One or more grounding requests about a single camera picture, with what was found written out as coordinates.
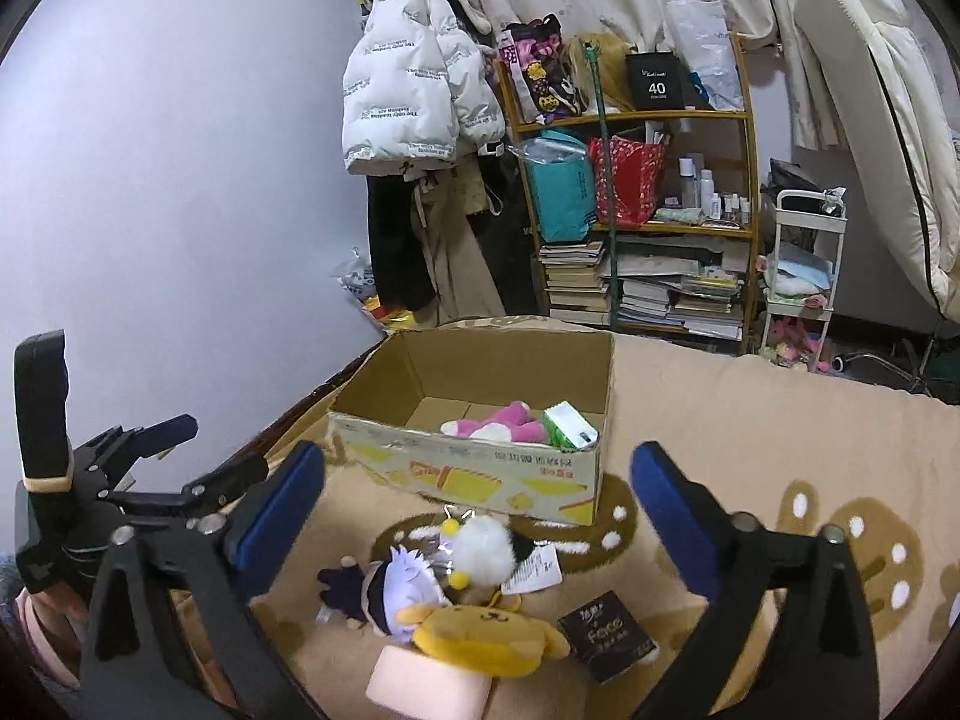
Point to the black printed box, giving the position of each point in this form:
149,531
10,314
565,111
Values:
607,637

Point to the beige hanging garment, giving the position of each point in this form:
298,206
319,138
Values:
457,255

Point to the white-haired plush doll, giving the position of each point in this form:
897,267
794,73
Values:
397,579

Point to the white plastic bag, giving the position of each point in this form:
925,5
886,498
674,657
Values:
705,45

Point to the pile of books and papers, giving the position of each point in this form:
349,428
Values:
690,292

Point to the cartoon printed bag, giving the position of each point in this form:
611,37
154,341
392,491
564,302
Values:
536,71

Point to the green and white carton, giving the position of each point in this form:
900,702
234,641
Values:
570,427

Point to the teal bag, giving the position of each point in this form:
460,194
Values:
559,195

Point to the black gift box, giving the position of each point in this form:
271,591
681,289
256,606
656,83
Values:
654,81

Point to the red patterned bag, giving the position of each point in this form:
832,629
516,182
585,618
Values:
626,180

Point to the white puffer jacket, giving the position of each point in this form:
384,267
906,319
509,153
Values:
405,67

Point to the pink plush toy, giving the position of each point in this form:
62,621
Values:
502,420

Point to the green pole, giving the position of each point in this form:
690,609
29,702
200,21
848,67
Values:
609,187

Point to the blond wig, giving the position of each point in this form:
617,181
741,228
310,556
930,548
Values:
611,67

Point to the white printed tag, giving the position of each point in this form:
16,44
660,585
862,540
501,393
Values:
536,574

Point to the black hanging garment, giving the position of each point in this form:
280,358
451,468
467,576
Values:
394,240

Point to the white upright mattress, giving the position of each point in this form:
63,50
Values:
862,90

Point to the person's left forearm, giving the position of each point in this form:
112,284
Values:
45,630

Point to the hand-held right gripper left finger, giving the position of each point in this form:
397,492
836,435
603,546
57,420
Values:
279,517

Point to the printed cardboard box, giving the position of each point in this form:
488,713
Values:
450,469

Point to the wooden shelf rack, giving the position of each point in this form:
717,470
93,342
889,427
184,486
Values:
739,165

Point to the beige printed blanket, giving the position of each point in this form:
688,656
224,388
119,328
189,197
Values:
750,427

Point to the yellow dog plush toy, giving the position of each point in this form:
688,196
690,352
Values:
480,634

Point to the colourful packets on floor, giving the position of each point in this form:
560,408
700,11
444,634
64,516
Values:
367,292

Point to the pink sponge block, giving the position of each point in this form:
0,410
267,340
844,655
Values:
412,681

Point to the white fluffy plush toy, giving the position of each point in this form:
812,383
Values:
484,549

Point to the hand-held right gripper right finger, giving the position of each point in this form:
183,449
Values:
667,517

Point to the white trolley cart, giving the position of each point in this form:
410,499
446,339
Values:
802,277

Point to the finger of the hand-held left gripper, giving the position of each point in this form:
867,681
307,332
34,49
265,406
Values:
217,481
161,435

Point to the group of cosmetic bottles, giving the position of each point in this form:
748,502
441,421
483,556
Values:
709,199

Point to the stack of worn books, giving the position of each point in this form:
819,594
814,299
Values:
574,285

